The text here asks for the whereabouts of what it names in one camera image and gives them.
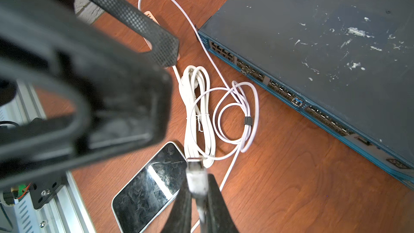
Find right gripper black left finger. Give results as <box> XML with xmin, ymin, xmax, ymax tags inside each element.
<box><xmin>161</xmin><ymin>178</ymin><xmax>193</xmax><ymax>233</ymax></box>

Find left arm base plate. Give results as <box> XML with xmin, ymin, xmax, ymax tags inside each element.
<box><xmin>29</xmin><ymin>174</ymin><xmax>66</xmax><ymax>210</ymax></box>

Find black smartphone grey case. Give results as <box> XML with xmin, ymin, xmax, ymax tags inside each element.
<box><xmin>112</xmin><ymin>141</ymin><xmax>187</xmax><ymax>233</ymax></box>

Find blue grey network switch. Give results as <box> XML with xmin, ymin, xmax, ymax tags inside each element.
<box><xmin>198</xmin><ymin>0</ymin><xmax>414</xmax><ymax>188</ymax></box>

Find pink power strip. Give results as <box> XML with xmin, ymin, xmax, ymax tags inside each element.
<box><xmin>142</xmin><ymin>11</ymin><xmax>179</xmax><ymax>67</ymax></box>

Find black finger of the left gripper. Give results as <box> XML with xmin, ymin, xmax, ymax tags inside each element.
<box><xmin>64</xmin><ymin>0</ymin><xmax>181</xmax><ymax>69</ymax></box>

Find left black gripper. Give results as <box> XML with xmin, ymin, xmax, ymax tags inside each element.
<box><xmin>1</xmin><ymin>0</ymin><xmax>172</xmax><ymax>188</ymax></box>

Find aluminium front frame rail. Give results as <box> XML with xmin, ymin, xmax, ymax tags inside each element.
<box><xmin>1</xmin><ymin>82</ymin><xmax>95</xmax><ymax>233</ymax></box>

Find left green controller board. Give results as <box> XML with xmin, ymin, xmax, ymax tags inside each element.
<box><xmin>1</xmin><ymin>183</ymin><xmax>31</xmax><ymax>207</ymax></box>

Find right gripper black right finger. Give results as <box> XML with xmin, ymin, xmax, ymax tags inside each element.
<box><xmin>205</xmin><ymin>174</ymin><xmax>239</xmax><ymax>233</ymax></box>

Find thin white charging cable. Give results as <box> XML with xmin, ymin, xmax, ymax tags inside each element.
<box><xmin>137</xmin><ymin>0</ymin><xmax>260</xmax><ymax>233</ymax></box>

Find thick white power cord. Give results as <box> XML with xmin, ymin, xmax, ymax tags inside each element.
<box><xmin>171</xmin><ymin>64</ymin><xmax>217</xmax><ymax>169</ymax></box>

